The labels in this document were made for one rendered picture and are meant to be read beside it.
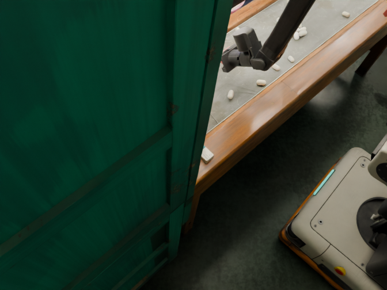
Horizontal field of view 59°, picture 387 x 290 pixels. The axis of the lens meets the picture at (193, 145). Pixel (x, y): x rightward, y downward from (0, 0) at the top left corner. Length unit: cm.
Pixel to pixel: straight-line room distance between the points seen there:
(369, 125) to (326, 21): 95
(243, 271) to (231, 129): 86
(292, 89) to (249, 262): 92
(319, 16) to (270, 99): 56
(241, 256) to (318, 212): 45
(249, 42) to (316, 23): 61
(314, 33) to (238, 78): 44
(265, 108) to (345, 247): 77
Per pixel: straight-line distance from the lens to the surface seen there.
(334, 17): 175
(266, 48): 108
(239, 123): 121
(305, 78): 141
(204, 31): 42
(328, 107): 239
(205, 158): 110
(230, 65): 124
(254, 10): 161
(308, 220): 167
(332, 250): 168
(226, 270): 181
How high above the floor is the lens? 177
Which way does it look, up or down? 61 degrees down
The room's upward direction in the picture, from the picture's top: 8 degrees clockwise
